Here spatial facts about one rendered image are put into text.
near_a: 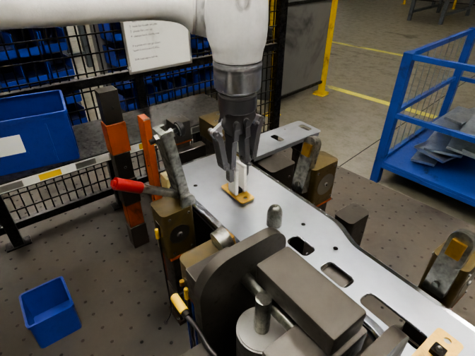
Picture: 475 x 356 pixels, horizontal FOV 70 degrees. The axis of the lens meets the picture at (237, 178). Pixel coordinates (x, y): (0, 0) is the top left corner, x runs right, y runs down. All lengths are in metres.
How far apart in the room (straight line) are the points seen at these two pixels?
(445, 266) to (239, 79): 0.47
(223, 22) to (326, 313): 0.44
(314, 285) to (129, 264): 0.78
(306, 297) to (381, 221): 0.92
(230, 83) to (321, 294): 0.39
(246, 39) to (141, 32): 0.60
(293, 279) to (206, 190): 0.47
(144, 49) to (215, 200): 0.58
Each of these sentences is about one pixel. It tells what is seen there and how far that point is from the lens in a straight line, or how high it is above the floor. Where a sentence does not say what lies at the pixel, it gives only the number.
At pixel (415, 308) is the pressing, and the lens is 0.64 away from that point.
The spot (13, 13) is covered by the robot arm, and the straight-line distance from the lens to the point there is 0.64.
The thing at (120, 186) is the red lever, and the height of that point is 1.14.
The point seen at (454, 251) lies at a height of 1.07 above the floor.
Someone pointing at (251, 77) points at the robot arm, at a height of 1.29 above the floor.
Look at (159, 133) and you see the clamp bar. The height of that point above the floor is 1.21.
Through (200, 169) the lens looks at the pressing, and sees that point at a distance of 0.88.
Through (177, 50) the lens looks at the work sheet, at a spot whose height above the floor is 1.19.
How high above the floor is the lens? 1.47
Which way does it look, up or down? 34 degrees down
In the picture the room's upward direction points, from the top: straight up
